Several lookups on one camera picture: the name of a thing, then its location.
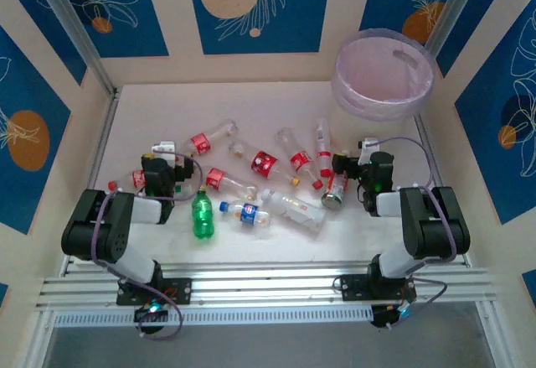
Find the green plastic bottle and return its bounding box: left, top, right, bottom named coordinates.
left=191, top=190, right=216, bottom=241

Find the blue-label bottle blue cap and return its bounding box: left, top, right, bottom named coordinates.
left=219, top=200, right=272, bottom=231

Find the red-label bottle yellow cap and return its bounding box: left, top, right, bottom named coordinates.
left=228, top=139, right=302, bottom=188

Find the lavender round plastic bin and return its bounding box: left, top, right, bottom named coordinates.
left=329, top=27, right=436, bottom=123

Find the slim white bottle red cap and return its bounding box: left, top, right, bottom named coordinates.
left=315, top=117, right=337, bottom=179

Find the black controller board with LED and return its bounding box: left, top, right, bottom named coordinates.
left=132, top=303, right=169, bottom=326
left=369, top=303, right=414, bottom=330

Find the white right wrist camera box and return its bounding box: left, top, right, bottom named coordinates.
left=358, top=136, right=381, bottom=154

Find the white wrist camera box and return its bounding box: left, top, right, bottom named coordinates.
left=150, top=140, right=178, bottom=164
left=358, top=136, right=381, bottom=154

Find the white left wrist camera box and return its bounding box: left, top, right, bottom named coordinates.
left=150, top=140, right=178, bottom=164

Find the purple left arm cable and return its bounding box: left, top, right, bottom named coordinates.
left=90, top=145, right=205, bottom=340

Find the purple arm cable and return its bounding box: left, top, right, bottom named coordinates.
left=90, top=145, right=205, bottom=340
left=332, top=136, right=458, bottom=331

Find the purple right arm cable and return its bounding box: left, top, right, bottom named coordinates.
left=332, top=136, right=458, bottom=331

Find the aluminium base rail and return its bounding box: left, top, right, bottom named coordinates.
left=35, top=261, right=499, bottom=313

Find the white slotted cable duct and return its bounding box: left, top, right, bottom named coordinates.
left=53, top=304, right=374, bottom=329

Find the aluminium frame post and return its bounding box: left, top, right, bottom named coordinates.
left=29, top=0, right=122, bottom=97
left=423, top=0, right=482, bottom=55

